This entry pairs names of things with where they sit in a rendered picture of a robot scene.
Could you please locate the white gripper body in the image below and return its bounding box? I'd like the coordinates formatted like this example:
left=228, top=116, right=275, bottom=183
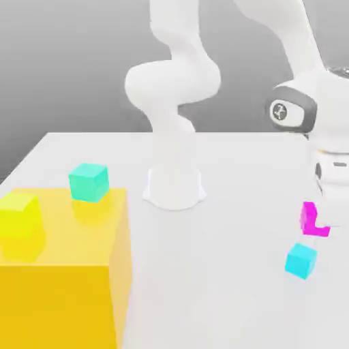
left=312, top=153, right=349, bottom=203

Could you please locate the small magenta cube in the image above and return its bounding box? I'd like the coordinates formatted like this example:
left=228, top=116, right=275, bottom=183
left=300, top=201, right=331, bottom=237

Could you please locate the small cyan cube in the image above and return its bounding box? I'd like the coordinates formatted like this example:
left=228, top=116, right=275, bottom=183
left=284, top=243, right=318, bottom=281

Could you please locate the small turquoise cube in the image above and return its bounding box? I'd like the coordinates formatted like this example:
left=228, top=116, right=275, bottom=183
left=67, top=162, right=110, bottom=204

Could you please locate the small yellow cube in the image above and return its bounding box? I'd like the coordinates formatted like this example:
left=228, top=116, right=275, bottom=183
left=0, top=192, right=45, bottom=242

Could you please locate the large orange-yellow box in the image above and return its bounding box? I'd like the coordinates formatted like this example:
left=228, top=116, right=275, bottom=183
left=0, top=187, right=134, bottom=349

